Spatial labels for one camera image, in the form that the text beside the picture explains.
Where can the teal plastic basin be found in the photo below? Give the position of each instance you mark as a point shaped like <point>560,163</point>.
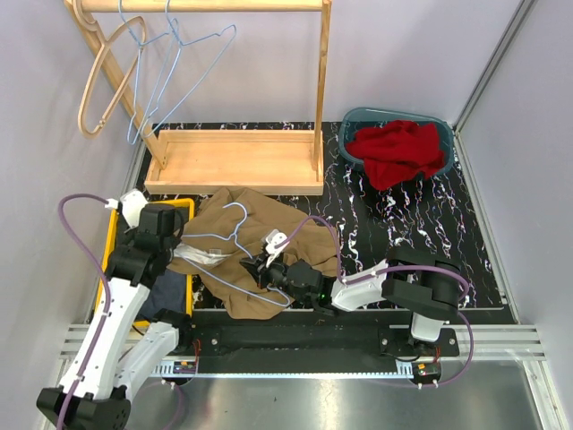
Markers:
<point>362,117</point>

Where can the wooden clothes rack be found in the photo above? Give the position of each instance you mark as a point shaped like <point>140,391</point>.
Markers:
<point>201,161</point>

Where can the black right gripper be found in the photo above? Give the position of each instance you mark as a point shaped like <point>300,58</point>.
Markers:
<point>259,272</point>

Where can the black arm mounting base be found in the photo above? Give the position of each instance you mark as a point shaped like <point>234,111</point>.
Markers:
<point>298,342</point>

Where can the yellow plastic crate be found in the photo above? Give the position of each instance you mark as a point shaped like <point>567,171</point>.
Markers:
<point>115,233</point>

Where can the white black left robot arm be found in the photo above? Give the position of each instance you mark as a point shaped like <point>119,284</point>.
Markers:
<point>101,383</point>

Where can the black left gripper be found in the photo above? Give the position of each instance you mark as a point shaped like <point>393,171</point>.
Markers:
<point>175,240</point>

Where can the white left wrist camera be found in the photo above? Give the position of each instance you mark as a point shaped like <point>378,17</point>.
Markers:
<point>129,205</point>

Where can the black marble pattern mat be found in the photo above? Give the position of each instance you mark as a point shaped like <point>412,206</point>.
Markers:
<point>434,215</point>

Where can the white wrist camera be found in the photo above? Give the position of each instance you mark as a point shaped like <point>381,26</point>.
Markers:
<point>129,205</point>
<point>274,244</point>

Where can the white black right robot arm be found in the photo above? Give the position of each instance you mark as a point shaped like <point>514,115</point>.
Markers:
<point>427,285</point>

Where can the tan brown skirt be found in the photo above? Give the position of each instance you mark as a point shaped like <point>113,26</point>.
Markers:
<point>264,215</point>

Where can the red cloth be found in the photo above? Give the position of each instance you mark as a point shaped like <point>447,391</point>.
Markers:
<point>397,152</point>

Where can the dark grey folded clothes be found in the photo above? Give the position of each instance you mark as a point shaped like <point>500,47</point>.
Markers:
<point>168,292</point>

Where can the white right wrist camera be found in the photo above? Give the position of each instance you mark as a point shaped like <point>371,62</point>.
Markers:
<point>274,244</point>

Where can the blue wire hanger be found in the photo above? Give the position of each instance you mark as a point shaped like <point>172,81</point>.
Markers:
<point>184,252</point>
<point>165,76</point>
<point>200,71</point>

